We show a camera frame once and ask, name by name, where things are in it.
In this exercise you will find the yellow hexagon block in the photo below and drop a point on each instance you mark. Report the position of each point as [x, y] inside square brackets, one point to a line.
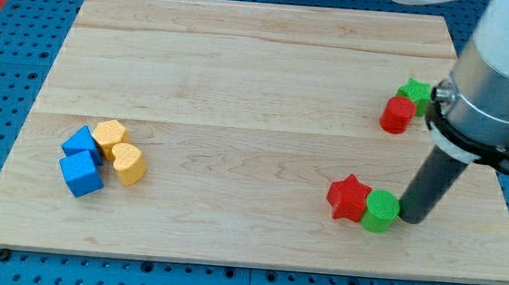
[107, 134]

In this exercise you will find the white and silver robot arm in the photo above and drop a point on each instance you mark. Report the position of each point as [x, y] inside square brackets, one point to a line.
[481, 72]

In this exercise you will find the green star block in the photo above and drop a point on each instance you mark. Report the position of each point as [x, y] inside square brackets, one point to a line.
[419, 93]

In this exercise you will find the blue triangular block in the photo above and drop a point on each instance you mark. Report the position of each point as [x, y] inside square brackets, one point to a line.
[80, 141]

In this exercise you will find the green cylinder block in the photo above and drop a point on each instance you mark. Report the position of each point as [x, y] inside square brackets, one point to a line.
[382, 210]

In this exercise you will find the red star block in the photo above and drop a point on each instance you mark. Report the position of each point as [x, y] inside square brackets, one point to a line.
[348, 198]

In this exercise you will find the black and white end flange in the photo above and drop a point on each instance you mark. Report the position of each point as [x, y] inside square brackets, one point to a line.
[472, 146]

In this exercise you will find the red cylinder block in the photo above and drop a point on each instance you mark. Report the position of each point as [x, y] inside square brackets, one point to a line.
[397, 115]

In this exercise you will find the light wooden board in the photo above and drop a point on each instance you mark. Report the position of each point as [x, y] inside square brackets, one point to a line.
[245, 114]

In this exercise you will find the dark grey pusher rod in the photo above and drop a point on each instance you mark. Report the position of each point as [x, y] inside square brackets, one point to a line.
[433, 179]

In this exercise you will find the yellow heart block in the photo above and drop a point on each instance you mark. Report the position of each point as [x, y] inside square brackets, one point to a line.
[129, 163]

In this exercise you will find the blue cube block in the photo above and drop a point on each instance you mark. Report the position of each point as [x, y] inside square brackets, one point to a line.
[80, 174]

